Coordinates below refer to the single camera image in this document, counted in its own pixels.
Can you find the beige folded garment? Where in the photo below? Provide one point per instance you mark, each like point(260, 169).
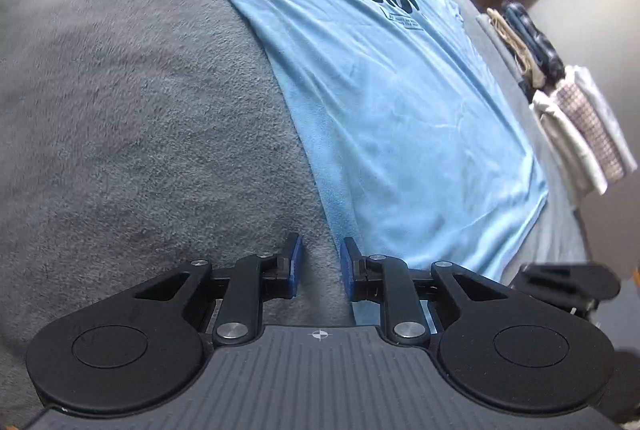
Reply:
point(520, 53)

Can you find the grey bed blanket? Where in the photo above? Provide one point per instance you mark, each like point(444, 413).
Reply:
point(125, 110)

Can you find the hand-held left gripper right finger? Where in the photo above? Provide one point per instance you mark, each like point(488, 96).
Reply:
point(347, 267)

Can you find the light blue t-shirt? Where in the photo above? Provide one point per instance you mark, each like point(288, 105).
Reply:
point(375, 85)

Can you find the white folded garment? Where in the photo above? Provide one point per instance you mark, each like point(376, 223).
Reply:
point(580, 145)

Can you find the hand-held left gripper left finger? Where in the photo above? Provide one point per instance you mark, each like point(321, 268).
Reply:
point(295, 265)

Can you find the grey folded garment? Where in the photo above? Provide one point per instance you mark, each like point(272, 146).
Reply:
point(492, 38)

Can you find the pink tweed folded garment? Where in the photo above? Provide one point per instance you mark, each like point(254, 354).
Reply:
point(592, 130)

